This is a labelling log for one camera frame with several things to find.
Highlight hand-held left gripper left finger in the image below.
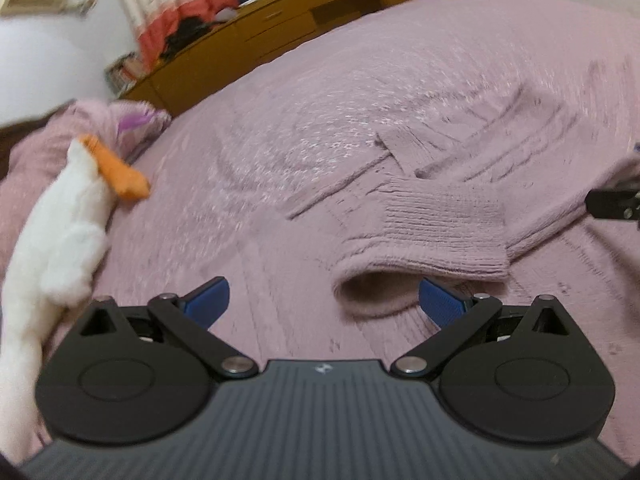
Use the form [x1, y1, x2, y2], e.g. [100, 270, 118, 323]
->
[77, 276, 260, 379]

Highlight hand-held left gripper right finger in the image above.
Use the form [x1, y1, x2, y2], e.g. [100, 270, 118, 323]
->
[391, 279, 572, 379]

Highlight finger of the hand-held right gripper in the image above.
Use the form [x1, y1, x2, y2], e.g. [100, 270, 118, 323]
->
[584, 180, 640, 222]

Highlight pink knit sweater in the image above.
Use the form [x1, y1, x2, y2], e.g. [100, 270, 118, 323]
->
[285, 67, 640, 319]

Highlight white plush goose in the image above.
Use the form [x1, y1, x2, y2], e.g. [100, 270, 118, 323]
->
[0, 134, 152, 466]

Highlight pink bed blanket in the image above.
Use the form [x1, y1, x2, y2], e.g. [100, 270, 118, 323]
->
[0, 0, 640, 461]

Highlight pink pillow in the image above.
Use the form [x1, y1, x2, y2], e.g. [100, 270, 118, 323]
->
[0, 100, 173, 211]

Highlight row of books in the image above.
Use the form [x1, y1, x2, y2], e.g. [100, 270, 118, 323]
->
[105, 51, 151, 97]

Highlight wooden cabinet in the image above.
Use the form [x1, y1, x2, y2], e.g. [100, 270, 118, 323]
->
[120, 0, 532, 118]

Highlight dark wooden headboard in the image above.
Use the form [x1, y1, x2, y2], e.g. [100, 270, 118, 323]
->
[0, 121, 56, 181]

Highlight black bag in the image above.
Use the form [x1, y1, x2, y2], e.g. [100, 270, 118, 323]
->
[162, 14, 232, 59]

